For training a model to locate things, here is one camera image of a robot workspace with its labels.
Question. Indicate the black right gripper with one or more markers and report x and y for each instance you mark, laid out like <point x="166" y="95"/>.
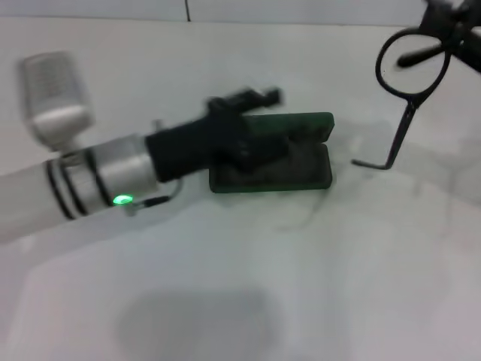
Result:
<point x="471" y="41"/>

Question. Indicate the green glasses case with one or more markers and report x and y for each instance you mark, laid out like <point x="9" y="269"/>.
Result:
<point x="308" y="173"/>

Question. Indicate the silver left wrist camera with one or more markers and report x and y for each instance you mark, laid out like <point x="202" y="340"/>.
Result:
<point x="52" y="97"/>

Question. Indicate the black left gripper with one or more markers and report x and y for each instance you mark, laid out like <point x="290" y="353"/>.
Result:
<point x="188" y="146"/>

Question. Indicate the black glasses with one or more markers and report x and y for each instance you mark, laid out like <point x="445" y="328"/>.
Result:
<point x="407" y="113"/>

